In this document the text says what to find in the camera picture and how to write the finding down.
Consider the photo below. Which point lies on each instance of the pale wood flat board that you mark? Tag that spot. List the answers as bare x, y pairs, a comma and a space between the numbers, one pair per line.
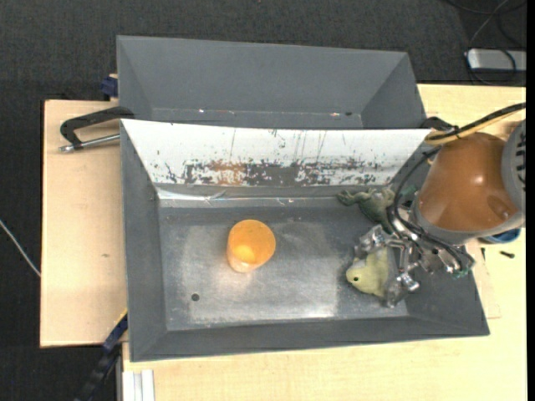
79, 245

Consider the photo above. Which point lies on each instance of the orange translucent cup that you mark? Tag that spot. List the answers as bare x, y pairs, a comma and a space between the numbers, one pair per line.
251, 245

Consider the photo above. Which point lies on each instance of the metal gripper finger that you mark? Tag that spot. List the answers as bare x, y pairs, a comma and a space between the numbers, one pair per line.
372, 240
399, 284

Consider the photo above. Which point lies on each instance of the dark green toy frog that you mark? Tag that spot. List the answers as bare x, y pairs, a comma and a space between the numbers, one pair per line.
374, 207

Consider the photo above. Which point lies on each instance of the grey metal bin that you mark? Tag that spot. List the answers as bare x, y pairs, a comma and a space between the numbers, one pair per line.
292, 307

